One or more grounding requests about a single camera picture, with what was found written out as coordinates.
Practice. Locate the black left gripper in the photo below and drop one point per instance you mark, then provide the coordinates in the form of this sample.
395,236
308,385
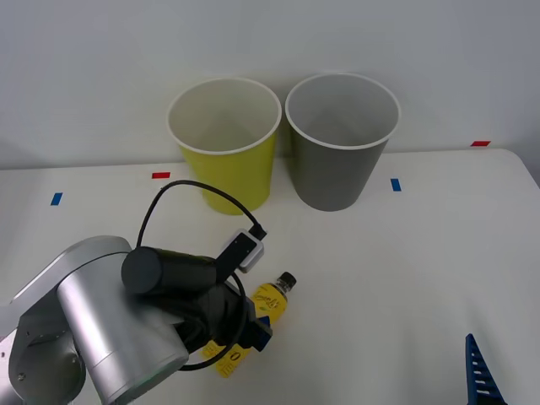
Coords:
217,314

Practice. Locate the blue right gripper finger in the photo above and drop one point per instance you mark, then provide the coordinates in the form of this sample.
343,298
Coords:
478,379

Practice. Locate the yellow bottle with black cap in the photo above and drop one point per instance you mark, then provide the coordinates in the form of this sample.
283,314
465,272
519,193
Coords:
274,297

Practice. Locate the silver and black left arm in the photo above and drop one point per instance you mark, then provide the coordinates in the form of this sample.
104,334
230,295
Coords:
105,320

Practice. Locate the yellow-green plastic bin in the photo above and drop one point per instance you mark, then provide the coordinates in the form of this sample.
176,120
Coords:
236,173

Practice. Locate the grey plastic bin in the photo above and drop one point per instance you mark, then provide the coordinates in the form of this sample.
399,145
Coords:
333,177

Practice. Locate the pale grey left wrist camera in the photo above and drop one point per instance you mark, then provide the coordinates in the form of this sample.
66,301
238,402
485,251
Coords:
253,255

